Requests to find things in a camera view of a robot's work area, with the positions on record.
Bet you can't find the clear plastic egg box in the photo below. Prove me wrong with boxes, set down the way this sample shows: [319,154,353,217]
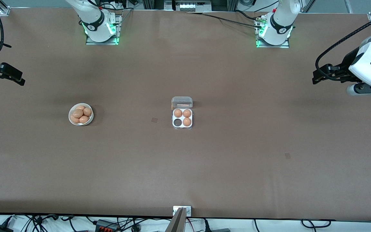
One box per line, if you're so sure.
[171,96,194,130]

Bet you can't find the black cable with red plug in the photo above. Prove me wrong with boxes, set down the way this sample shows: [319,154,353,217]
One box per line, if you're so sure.
[89,0,135,12]

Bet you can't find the aluminium camera beam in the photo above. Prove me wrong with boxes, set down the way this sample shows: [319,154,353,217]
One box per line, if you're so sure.
[166,207,186,232]

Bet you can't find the white power strip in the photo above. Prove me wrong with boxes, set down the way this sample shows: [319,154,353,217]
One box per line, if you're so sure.
[175,0,212,12]

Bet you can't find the white bowl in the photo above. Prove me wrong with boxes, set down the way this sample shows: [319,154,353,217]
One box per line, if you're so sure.
[68,103,94,126]

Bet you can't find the black box orange connectors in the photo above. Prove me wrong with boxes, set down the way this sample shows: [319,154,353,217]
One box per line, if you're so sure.
[95,219,120,232]

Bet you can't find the red floor wire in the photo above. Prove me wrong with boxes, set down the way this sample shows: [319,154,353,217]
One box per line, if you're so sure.
[185,217,205,227]

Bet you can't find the short curved black cable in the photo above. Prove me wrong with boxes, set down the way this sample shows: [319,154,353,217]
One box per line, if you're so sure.
[235,10,260,20]

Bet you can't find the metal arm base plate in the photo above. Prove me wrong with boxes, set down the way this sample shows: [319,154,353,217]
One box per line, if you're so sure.
[255,16,290,49]
[86,14,122,45]

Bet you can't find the long black table cable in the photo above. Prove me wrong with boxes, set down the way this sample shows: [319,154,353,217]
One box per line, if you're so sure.
[187,12,265,29]

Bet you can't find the silver camera mount bracket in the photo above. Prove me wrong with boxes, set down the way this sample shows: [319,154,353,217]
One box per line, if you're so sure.
[173,206,192,217]

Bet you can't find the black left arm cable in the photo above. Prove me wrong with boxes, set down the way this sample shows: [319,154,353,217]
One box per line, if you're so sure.
[315,13,371,82]

